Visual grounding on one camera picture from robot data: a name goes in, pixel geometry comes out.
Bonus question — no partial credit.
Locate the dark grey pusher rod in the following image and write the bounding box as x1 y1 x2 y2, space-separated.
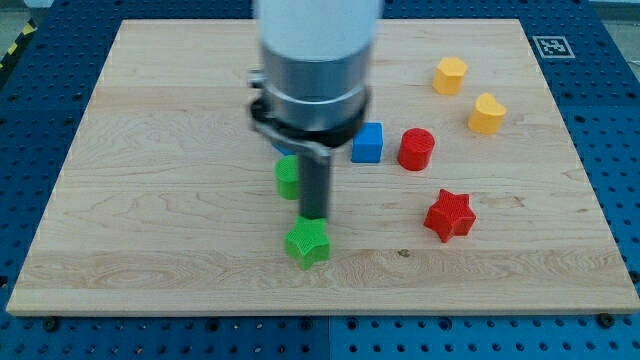
298 155 331 219

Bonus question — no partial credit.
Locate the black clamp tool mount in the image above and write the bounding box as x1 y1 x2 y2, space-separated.
249 70 370 163

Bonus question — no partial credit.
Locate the green cylinder block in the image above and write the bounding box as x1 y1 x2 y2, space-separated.
274 155 298 200

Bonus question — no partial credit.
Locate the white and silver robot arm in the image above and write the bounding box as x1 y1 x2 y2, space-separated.
249 0 384 219

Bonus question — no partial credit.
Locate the blue block behind arm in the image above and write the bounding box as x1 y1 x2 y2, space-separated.
272 143 295 156

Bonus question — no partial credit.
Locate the blue cube block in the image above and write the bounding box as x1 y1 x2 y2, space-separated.
351 122 384 163

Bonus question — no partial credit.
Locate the green star block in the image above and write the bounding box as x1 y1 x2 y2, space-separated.
285 216 331 270

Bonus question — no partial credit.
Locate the red cylinder block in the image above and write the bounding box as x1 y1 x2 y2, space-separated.
397 128 435 171

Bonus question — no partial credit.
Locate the yellow pentagon block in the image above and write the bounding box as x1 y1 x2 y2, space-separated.
432 57 468 95

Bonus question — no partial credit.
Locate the red star block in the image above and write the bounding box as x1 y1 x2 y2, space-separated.
423 189 476 243

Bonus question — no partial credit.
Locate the wooden board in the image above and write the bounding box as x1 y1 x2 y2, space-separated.
7 19 639 317

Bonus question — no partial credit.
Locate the yellow heart block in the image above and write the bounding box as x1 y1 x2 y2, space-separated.
467 93 507 135

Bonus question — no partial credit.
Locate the white fiducial marker tag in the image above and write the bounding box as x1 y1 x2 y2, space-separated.
532 35 575 59

